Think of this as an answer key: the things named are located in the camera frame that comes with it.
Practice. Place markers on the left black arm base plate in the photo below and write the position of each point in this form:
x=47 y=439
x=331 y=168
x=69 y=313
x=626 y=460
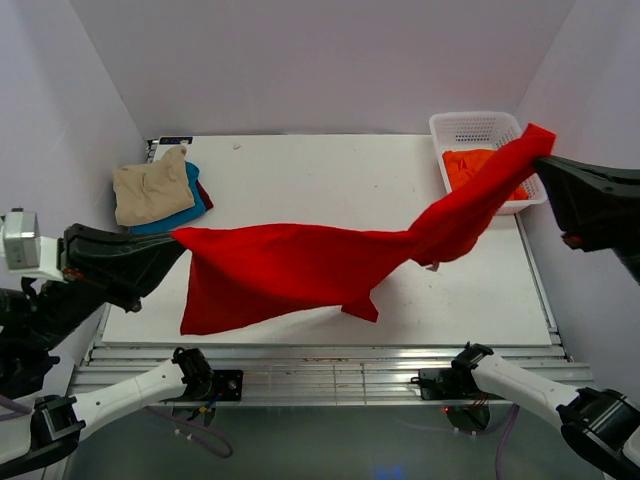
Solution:
x=224 y=385

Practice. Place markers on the white plastic basket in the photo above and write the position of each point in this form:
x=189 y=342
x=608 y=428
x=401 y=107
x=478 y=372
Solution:
x=464 y=131

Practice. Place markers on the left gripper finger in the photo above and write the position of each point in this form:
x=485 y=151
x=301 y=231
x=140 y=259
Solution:
x=122 y=279
x=87 y=249

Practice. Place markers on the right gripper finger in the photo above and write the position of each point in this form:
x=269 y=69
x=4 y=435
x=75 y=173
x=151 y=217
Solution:
x=592 y=221
x=560 y=175

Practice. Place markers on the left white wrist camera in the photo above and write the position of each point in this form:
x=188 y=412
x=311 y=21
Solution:
x=24 y=251

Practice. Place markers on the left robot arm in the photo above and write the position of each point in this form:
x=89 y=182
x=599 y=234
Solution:
x=63 y=282

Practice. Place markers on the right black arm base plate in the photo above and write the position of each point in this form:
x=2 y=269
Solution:
x=448 y=384

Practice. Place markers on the orange t shirt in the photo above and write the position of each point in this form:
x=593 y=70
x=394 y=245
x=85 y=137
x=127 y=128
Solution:
x=470 y=167

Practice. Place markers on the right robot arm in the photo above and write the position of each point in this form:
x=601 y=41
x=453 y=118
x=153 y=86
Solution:
x=601 y=426

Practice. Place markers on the aluminium frame rail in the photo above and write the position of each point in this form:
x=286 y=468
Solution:
x=286 y=376

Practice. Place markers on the beige folded t shirt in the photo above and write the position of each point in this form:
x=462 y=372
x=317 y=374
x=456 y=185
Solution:
x=154 y=191

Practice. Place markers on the dark red folded t shirt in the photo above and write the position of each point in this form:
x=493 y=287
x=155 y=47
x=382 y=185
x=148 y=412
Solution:
x=206 y=200

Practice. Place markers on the blue label sticker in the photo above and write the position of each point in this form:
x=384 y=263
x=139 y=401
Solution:
x=176 y=140

